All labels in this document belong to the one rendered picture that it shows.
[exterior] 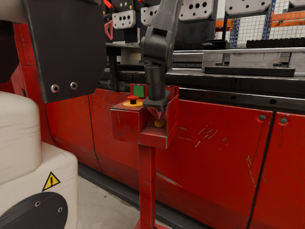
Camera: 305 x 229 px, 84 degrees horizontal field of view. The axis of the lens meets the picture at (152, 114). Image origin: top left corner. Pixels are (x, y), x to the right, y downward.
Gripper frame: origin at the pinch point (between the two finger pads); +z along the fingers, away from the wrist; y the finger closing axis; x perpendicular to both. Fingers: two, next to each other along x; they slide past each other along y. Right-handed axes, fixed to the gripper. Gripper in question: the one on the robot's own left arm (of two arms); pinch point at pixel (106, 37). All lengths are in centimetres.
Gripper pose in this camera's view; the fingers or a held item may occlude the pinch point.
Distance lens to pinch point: 92.2
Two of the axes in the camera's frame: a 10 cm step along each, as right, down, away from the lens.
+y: -8.5, -1.5, 5.1
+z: 2.6, 7.2, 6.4
